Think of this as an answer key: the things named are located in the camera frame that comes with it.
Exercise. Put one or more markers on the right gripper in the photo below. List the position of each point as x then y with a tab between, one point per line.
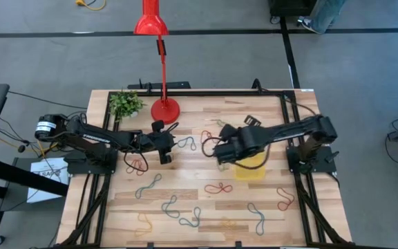
244	145

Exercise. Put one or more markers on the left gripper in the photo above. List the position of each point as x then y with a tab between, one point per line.
155	142

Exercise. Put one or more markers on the green rubber band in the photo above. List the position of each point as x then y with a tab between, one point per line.
219	122
223	168

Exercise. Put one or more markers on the red rubber band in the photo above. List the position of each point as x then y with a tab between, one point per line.
290	197
204	132
131	169
219	188

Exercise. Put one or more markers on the teal rubber band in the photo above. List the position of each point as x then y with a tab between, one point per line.
198	216
189	137
164	209
147	186
262	221

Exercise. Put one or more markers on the yellow rubber band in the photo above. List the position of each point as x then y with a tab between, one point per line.
143	224

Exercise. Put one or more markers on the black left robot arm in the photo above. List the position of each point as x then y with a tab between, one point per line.
92	136

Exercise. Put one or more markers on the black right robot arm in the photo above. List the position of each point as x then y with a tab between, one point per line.
289	133

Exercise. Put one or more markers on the yellow translucent plastic bin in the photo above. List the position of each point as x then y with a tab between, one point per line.
251	173

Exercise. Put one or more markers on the red desk lamp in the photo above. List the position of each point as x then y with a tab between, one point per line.
164	110

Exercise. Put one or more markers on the green plant in white pot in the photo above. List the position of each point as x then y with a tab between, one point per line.
124	103

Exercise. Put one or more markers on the black power strip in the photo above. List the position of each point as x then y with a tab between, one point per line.
159	85

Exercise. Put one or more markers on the white paper sheet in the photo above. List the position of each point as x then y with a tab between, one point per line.
41	197

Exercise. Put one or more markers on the black wheeled cart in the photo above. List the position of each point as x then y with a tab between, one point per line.
289	7

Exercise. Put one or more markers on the person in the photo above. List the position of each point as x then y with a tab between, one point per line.
323	17

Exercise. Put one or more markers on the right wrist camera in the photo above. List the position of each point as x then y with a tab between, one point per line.
223	153

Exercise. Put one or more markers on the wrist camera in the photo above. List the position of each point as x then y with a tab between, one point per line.
170	141
223	153

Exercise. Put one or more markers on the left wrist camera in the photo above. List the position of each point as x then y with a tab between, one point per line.
170	141

